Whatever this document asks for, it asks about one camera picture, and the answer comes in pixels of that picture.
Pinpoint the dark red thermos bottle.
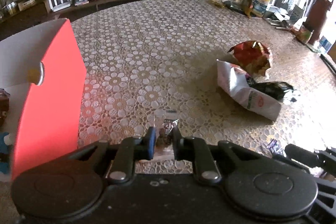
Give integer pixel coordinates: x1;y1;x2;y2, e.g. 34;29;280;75
305;0;333;45

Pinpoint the red cardboard box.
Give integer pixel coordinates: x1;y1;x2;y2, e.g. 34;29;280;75
1;19;87;178

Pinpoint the white wifi router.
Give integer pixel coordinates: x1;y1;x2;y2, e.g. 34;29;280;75
48;0;72;12

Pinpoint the dark red foil snack bag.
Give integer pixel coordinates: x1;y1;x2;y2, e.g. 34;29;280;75
0;88;10;126

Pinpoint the blue snack packet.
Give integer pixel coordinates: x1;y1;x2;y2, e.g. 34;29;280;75
0;132;13;174

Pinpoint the silver white snack bag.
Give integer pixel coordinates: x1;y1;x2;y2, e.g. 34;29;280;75
217;59;281;122

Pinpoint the small clear snack packet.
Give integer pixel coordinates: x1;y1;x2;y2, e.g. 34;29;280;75
153;109;179;161

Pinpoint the red orange chip bag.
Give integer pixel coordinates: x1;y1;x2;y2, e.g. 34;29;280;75
228;40;273;77

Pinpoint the small glass jar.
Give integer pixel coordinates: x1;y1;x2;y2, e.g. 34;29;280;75
295;23;313;44

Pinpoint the yellow lid container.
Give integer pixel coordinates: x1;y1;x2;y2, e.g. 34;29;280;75
251;0;271;17

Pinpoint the black snack packet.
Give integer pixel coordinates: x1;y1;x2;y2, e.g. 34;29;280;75
247;78;299;103

